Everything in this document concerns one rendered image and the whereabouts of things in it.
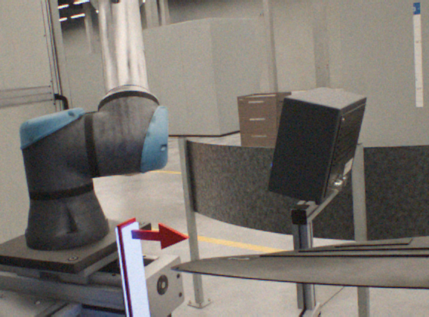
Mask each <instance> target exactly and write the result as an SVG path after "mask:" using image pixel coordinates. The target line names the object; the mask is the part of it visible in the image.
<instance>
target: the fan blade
mask: <svg viewBox="0 0 429 317"><path fill-rule="evenodd" d="M227 257H260V258H259V259H256V260H254V261H243V260H220V259H222V258H226V257H212V258H205V259H201V260H193V261H190V262H186V263H180V264H177V265H175V266H172V267H170V268H171V270H174V271H177V272H186V273H191V274H197V275H209V276H216V277H224V278H238V279H247V280H256V281H273V282H282V283H290V284H296V283H300V284H320V285H332V286H356V287H371V288H387V289H429V236H426V237H409V238H401V239H391V240H371V241H361V242H351V243H342V244H335V245H328V246H316V247H311V248H308V249H298V250H289V251H281V252H272V253H267V254H249V255H237V256H227Z"/></svg>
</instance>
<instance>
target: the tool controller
mask: <svg viewBox="0 0 429 317"><path fill-rule="evenodd" d="M366 101H367V97H366V96H364V95H359V94H355V93H351V92H344V91H340V90H337V89H330V88H326V87H319V88H316V89H312V90H308V91H305V92H301V93H298V94H295V95H290V96H288V97H285V98H284V99H283V106H282V111H281V115H280V122H279V126H278V130H277V138H276V143H275V147H274V154H273V158H272V163H271V171H270V175H269V180H268V187H267V189H268V191H270V192H273V193H278V194H280V195H283V196H288V197H290V198H293V199H297V200H300V201H306V202H315V205H321V204H322V203H323V202H324V201H325V200H326V199H327V198H328V197H329V195H330V194H331V193H332V192H333V191H334V190H336V191H340V190H341V187H342V186H345V185H346V181H347V177H348V176H349V175H350V173H351V171H352V164H353V161H354V157H355V152H356V148H357V145H358V139H359V135H360V131H361V123H362V120H363V116H364V110H365V109H366Z"/></svg>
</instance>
